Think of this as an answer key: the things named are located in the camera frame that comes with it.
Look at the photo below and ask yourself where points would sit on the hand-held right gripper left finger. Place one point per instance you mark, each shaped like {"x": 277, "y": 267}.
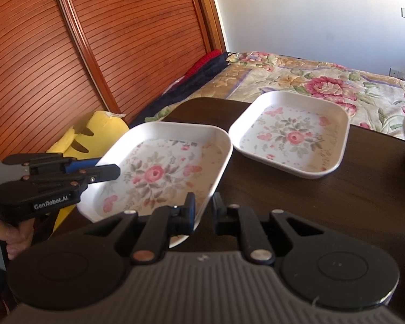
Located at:
{"x": 190, "y": 211}

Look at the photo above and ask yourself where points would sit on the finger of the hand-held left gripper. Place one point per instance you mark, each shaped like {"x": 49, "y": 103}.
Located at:
{"x": 101, "y": 172}
{"x": 81, "y": 165}

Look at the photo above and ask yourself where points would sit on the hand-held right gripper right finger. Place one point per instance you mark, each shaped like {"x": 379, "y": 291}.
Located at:
{"x": 218, "y": 209}

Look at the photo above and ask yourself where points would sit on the white floral square plate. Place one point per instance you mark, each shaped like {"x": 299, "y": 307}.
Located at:
{"x": 155, "y": 175}
{"x": 290, "y": 138}

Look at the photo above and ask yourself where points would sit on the person's left hand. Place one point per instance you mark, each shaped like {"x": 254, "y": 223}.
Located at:
{"x": 18, "y": 239}

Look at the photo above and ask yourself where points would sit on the yellow plush toy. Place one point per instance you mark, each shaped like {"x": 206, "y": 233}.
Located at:
{"x": 98, "y": 131}

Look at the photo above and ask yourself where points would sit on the wooden slatted wardrobe door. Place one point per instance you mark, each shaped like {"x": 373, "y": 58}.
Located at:
{"x": 27, "y": 57}
{"x": 138, "y": 40}

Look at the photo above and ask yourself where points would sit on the dark blue cloth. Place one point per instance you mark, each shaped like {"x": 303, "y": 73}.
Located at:
{"x": 189, "y": 87}

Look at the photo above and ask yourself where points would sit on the red cloth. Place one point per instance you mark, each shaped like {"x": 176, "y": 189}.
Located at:
{"x": 206, "y": 62}

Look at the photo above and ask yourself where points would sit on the floral bed blanket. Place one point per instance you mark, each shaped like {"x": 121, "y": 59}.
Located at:
{"x": 307, "y": 74}

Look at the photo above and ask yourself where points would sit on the wooden wardrobe frame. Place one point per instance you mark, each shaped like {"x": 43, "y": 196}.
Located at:
{"x": 212, "y": 17}

